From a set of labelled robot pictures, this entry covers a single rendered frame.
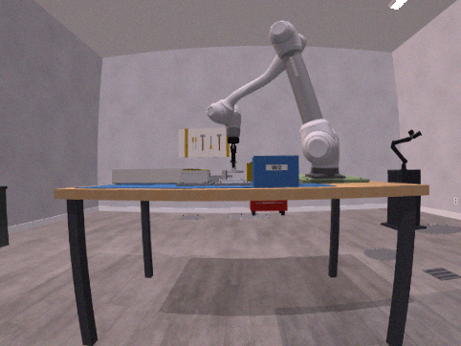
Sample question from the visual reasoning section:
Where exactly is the blue box with label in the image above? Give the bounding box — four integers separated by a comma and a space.
252, 156, 299, 187

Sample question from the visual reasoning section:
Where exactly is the yellow open-top bin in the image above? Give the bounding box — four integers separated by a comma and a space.
247, 163, 252, 182

